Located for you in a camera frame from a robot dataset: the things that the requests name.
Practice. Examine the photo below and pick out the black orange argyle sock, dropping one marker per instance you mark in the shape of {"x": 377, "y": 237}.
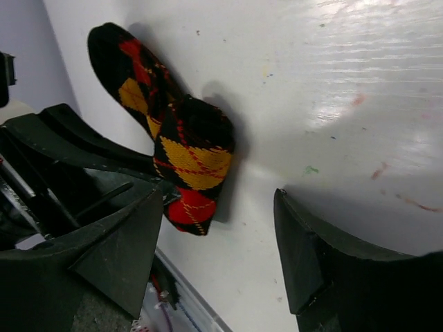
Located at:
{"x": 193, "y": 141}

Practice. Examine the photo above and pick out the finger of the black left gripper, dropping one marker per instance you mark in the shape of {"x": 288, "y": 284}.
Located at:
{"x": 60, "y": 129}
{"x": 54, "y": 194}

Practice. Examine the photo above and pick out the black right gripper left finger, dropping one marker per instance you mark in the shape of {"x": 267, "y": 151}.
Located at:
{"x": 91, "y": 279}

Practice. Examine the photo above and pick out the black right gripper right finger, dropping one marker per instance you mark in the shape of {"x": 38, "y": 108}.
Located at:
{"x": 337, "y": 282}

